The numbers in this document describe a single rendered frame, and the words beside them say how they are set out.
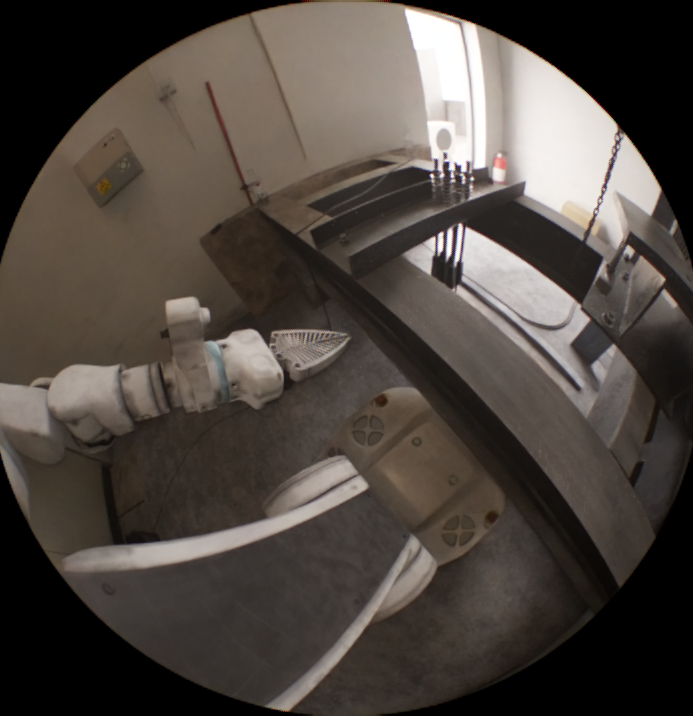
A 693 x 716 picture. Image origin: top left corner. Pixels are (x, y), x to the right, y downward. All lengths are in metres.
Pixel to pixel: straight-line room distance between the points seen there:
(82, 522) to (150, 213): 2.02
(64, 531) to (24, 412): 1.81
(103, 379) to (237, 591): 0.22
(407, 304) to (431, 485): 0.51
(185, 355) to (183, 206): 1.24
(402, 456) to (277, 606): 0.63
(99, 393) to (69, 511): 1.92
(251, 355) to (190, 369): 0.07
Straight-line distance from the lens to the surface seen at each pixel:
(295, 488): 0.30
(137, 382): 0.27
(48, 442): 0.31
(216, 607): 0.15
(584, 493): 0.50
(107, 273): 1.59
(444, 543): 0.70
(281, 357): 0.30
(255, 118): 1.48
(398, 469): 0.73
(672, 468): 0.90
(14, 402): 0.34
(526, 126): 3.19
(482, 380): 0.43
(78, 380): 0.29
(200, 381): 0.24
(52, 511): 2.12
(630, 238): 0.60
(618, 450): 0.58
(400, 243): 0.61
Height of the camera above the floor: 1.03
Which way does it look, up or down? 58 degrees down
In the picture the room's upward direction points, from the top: 24 degrees counter-clockwise
